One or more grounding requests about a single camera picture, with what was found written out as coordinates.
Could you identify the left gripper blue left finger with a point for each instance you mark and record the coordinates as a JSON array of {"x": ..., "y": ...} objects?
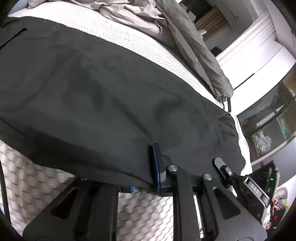
[{"x": 132, "y": 189}]

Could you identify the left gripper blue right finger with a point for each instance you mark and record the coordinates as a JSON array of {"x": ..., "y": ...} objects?
[{"x": 157, "y": 166}]

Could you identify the black pants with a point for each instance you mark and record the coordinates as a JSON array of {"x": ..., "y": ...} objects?
[{"x": 78, "y": 103}]

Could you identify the glass door shelving cabinet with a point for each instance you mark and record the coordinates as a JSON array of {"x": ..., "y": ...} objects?
[{"x": 270, "y": 121}]

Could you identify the white honeycomb mattress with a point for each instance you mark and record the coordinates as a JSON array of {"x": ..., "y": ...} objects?
[{"x": 31, "y": 187}]

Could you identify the dark olive duvet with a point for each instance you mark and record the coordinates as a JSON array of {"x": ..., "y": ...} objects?
[{"x": 194, "y": 50}]

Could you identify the white wardrobe door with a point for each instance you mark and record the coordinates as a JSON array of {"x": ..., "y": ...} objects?
[{"x": 252, "y": 50}]

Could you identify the light grey crumpled blanket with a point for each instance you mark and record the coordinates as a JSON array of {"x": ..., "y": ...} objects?
[{"x": 141, "y": 15}]

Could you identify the black strap buckle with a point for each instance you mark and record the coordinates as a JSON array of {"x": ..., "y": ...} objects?
[{"x": 226, "y": 103}]

